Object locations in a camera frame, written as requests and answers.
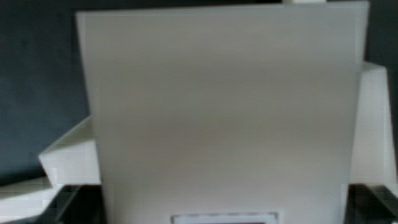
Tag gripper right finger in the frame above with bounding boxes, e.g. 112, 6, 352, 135
343, 184, 398, 224

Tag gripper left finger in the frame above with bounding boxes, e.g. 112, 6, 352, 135
34, 185, 106, 224

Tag white cabinet body box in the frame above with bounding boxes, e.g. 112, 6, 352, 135
39, 0, 396, 185

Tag white cabinet top block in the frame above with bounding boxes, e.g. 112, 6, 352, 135
76, 1, 368, 224

